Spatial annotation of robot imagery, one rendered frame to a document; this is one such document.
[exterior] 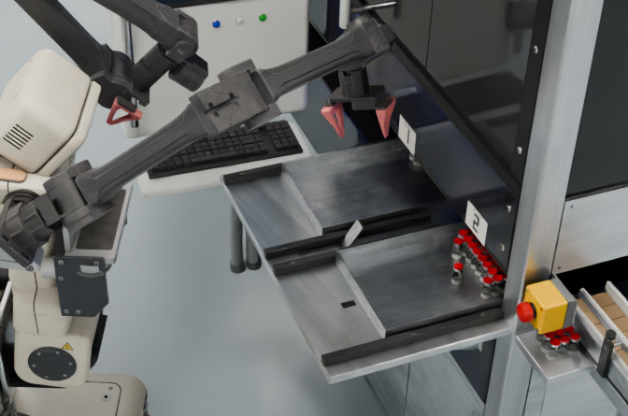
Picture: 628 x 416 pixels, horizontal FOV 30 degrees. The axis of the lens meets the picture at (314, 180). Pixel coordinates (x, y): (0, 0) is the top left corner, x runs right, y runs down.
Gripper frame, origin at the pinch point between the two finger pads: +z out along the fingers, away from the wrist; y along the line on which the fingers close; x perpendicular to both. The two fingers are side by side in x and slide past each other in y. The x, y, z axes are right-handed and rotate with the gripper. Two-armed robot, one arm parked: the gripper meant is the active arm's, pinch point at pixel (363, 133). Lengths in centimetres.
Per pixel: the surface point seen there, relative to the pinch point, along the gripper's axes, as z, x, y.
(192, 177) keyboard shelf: 22, -22, 59
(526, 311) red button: 31.3, 14.6, -34.0
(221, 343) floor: 95, -54, 84
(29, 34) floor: 37, -184, 232
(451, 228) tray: 31.6, -17.5, -9.1
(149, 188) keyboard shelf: 21, -14, 66
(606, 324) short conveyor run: 39, 6, -47
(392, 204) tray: 28.6, -22.7, 6.4
